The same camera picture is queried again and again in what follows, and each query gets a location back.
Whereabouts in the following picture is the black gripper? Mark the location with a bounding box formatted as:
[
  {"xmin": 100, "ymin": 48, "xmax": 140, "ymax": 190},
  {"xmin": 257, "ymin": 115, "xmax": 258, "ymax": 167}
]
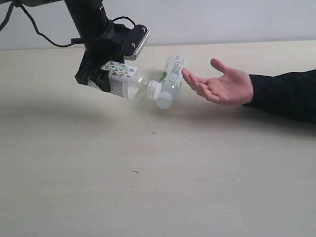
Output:
[{"xmin": 75, "ymin": 22, "xmax": 128, "ymax": 93}]

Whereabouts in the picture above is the white floral label bottle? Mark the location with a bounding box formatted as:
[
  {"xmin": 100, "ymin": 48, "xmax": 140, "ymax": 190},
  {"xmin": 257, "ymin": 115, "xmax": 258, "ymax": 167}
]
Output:
[{"xmin": 100, "ymin": 61, "xmax": 162, "ymax": 100}]

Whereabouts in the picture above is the white capped green label bottle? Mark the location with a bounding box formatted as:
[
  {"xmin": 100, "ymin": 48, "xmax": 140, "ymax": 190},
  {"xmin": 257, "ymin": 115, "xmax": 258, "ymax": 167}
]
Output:
[{"xmin": 156, "ymin": 54, "xmax": 186, "ymax": 109}]

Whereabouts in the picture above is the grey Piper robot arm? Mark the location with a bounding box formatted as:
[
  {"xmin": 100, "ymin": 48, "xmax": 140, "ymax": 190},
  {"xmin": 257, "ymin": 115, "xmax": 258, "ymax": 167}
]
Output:
[{"xmin": 59, "ymin": 0, "xmax": 131, "ymax": 93}]

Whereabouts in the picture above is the open bare human hand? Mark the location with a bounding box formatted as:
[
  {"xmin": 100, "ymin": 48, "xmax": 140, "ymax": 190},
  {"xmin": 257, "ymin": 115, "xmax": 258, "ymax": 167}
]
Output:
[{"xmin": 181, "ymin": 58, "xmax": 254, "ymax": 106}]

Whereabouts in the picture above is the black cable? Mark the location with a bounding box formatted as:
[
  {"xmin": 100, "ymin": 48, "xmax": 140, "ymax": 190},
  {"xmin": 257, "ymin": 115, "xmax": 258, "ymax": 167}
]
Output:
[{"xmin": 0, "ymin": 0, "xmax": 136, "ymax": 47}]

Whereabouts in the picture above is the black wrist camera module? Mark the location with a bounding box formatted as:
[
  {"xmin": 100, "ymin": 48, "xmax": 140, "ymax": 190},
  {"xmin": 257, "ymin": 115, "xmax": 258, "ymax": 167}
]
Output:
[{"xmin": 121, "ymin": 24, "xmax": 150, "ymax": 61}]

